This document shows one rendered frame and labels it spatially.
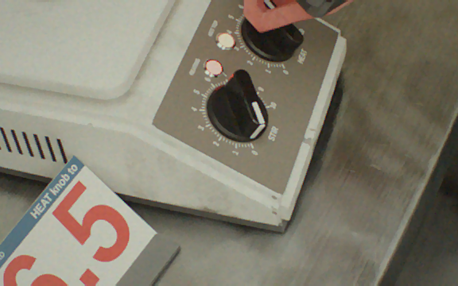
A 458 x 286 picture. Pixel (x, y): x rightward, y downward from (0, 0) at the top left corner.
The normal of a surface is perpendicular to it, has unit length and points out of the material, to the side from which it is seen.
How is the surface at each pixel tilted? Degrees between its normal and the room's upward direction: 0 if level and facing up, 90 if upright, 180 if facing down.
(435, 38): 0
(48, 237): 40
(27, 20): 0
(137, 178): 90
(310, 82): 30
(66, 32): 0
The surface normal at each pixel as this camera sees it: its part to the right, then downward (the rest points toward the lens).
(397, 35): -0.10, -0.64
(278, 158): 0.39, -0.47
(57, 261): 0.47, -0.26
